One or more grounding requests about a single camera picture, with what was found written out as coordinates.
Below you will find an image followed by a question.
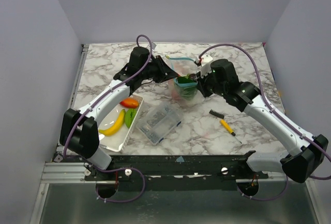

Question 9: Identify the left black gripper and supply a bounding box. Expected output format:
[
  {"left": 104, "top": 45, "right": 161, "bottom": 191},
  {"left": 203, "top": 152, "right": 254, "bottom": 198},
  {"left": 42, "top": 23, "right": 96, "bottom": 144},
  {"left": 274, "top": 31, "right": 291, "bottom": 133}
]
[{"left": 140, "top": 55, "right": 178, "bottom": 84}]

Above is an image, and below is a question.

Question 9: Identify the clear zip top bag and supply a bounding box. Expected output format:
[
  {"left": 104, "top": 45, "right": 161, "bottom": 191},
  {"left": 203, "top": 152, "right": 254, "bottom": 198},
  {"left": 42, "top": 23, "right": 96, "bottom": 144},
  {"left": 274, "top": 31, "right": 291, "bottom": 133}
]
[{"left": 165, "top": 55, "right": 203, "bottom": 107}]

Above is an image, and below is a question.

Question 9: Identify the green leafy vegetable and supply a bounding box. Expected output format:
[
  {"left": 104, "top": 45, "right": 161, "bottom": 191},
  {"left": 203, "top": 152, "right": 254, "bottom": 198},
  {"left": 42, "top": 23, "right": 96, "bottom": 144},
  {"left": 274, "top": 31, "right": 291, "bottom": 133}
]
[{"left": 174, "top": 77, "right": 198, "bottom": 100}]

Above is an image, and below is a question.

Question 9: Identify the black avocado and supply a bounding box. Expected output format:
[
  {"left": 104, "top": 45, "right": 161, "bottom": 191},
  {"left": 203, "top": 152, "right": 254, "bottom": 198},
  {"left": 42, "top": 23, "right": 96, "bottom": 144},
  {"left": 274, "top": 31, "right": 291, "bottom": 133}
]
[{"left": 188, "top": 73, "right": 197, "bottom": 80}]

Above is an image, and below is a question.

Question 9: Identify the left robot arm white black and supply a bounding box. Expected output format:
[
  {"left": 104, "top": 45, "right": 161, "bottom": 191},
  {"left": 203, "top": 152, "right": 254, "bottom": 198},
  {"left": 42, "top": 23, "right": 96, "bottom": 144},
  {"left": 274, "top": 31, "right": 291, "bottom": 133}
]
[{"left": 59, "top": 47, "right": 178, "bottom": 180}]

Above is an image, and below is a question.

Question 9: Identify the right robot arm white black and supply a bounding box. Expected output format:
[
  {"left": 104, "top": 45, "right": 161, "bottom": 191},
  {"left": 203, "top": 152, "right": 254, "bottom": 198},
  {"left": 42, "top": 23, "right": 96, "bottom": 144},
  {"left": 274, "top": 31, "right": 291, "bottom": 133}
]
[{"left": 197, "top": 58, "right": 328, "bottom": 183}]

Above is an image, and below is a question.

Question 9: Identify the black bit holder strip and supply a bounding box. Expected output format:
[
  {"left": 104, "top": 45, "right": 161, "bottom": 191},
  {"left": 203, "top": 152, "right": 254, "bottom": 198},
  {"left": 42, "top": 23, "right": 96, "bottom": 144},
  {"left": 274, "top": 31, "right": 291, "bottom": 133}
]
[{"left": 209, "top": 110, "right": 224, "bottom": 119}]

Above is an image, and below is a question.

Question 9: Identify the orange red mango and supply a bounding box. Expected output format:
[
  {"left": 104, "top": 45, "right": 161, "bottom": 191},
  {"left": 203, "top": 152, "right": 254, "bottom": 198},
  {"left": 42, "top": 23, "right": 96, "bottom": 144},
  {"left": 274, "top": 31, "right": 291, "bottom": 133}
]
[{"left": 120, "top": 98, "right": 139, "bottom": 109}]

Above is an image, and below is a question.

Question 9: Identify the clear plastic screw box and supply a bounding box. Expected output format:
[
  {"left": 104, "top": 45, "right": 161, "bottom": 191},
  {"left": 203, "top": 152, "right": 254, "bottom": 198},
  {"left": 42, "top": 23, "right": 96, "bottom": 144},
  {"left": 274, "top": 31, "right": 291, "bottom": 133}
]
[{"left": 136, "top": 102, "right": 183, "bottom": 145}]

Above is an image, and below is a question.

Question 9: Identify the green kiwi slice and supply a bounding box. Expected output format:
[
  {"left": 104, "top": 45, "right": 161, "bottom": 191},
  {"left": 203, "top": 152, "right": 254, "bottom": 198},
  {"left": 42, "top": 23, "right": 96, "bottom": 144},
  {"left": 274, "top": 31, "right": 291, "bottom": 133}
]
[{"left": 124, "top": 109, "right": 137, "bottom": 128}]

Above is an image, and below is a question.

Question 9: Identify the yellow banana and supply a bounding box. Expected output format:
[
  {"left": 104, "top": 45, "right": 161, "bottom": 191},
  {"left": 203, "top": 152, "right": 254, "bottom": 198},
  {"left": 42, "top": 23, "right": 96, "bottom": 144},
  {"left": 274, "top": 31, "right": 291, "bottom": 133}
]
[{"left": 99, "top": 109, "right": 126, "bottom": 137}]

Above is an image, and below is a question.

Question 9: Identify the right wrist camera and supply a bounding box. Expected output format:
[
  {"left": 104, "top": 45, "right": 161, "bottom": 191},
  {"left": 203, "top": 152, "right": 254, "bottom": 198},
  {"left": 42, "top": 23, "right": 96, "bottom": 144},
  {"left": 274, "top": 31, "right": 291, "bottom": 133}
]
[{"left": 195, "top": 54, "right": 214, "bottom": 78}]

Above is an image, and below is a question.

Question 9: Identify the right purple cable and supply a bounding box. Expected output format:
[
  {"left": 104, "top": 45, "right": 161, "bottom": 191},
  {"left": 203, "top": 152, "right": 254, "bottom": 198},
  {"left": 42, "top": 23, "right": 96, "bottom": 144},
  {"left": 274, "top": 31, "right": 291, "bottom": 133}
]
[{"left": 195, "top": 43, "right": 331, "bottom": 201}]

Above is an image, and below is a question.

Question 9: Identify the yellow handled screwdriver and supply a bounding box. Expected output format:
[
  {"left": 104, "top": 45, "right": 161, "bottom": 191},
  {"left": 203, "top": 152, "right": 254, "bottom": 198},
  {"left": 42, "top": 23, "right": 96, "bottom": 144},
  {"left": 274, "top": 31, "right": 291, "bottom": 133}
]
[{"left": 220, "top": 119, "right": 242, "bottom": 144}]

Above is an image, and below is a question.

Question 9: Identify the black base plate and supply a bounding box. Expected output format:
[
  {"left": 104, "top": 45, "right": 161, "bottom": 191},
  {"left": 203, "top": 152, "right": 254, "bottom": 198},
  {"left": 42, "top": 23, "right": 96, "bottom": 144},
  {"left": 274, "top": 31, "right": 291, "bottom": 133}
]
[{"left": 53, "top": 154, "right": 305, "bottom": 191}]

